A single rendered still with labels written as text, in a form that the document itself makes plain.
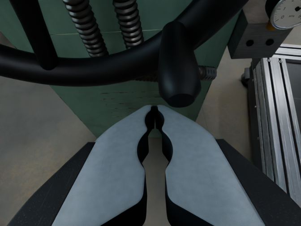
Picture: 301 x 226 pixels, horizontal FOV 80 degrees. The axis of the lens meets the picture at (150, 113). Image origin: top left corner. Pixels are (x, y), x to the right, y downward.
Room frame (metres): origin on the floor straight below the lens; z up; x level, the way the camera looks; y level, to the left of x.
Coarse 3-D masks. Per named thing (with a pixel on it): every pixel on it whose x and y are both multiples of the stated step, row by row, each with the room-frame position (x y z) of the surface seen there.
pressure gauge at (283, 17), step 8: (272, 0) 0.23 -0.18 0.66; (280, 0) 0.22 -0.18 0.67; (288, 0) 0.22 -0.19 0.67; (296, 0) 0.22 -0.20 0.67; (272, 8) 0.22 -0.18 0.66; (280, 8) 0.22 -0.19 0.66; (288, 8) 0.22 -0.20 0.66; (272, 16) 0.22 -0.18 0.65; (280, 16) 0.22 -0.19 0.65; (288, 16) 0.22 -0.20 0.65; (296, 16) 0.22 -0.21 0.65; (272, 24) 0.22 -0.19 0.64; (280, 24) 0.22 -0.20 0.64; (288, 24) 0.22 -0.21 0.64; (296, 24) 0.22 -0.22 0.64
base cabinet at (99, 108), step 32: (0, 0) 0.31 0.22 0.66; (96, 0) 0.30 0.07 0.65; (160, 0) 0.29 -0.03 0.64; (64, 32) 0.31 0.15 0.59; (224, 32) 0.28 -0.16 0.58; (64, 96) 0.31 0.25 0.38; (96, 96) 0.31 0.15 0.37; (128, 96) 0.30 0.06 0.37; (160, 96) 0.29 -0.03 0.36; (96, 128) 0.31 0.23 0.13
